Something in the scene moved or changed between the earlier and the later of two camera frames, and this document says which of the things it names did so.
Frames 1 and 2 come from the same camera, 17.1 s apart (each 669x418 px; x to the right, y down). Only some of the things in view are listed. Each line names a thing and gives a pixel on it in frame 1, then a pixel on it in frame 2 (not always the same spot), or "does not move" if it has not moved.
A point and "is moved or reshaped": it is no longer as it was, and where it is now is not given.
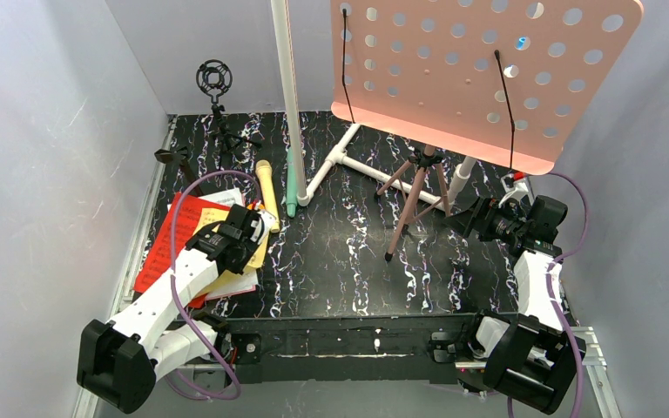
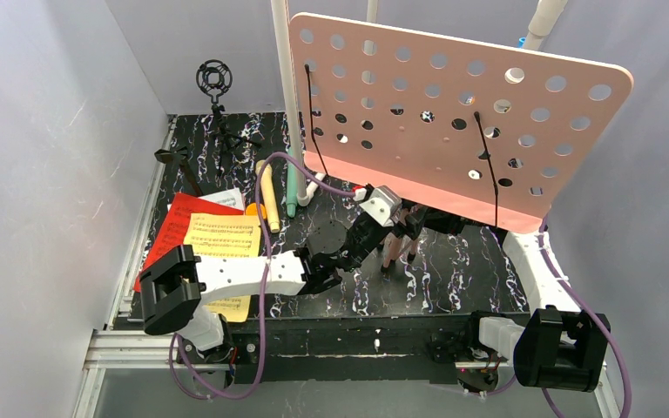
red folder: x=159 y=259 does not move
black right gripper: x=481 y=213 -> x=437 y=219
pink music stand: x=510 y=82 is moved or reshaped
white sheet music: x=226 y=199 does not move
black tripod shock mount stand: x=215 y=77 does not move
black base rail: x=406 y=347 does not move
